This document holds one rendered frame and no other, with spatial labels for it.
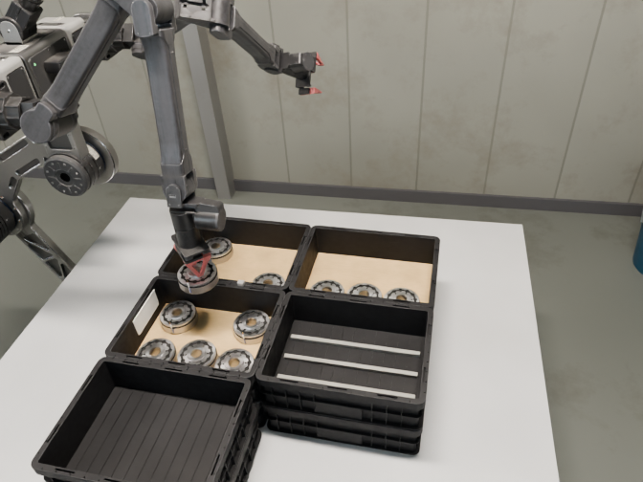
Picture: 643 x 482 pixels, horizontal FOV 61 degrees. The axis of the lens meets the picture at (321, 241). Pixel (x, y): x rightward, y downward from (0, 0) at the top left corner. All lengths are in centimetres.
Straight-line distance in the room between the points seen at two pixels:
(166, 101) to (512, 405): 115
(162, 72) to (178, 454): 85
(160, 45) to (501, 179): 249
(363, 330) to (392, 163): 190
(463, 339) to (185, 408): 82
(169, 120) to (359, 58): 192
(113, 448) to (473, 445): 87
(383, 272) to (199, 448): 74
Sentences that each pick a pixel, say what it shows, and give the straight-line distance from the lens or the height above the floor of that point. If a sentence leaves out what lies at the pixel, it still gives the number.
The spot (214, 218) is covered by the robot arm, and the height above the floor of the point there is 124.
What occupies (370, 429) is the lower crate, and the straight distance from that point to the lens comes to 139.
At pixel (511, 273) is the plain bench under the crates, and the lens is 194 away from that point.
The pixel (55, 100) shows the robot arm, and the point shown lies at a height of 149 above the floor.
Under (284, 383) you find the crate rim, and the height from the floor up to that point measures 93.
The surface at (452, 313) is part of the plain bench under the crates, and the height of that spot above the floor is 70.
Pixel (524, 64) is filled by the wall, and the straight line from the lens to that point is 306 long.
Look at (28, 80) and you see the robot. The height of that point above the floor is 146.
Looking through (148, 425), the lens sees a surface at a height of 83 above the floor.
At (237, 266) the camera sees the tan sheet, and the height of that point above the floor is 83.
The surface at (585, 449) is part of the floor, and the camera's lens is 243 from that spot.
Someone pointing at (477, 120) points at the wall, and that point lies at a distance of 317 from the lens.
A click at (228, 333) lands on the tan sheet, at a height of 83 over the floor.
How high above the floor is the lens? 198
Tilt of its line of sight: 39 degrees down
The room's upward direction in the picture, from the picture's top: 4 degrees counter-clockwise
